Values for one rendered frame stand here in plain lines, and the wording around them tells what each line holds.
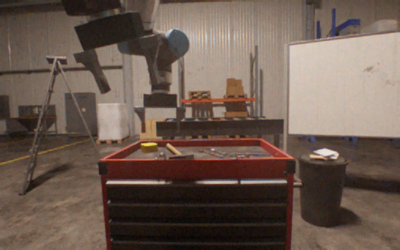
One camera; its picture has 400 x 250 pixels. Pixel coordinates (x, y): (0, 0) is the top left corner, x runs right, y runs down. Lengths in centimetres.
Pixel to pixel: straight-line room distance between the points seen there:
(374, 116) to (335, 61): 79
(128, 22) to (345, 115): 280
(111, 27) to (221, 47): 865
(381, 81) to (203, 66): 687
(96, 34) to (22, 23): 1218
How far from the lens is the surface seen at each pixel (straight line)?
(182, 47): 73
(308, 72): 300
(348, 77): 303
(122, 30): 47
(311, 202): 226
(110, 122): 731
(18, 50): 1252
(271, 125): 399
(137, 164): 80
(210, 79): 879
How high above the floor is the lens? 113
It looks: 5 degrees down
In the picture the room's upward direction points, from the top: 1 degrees counter-clockwise
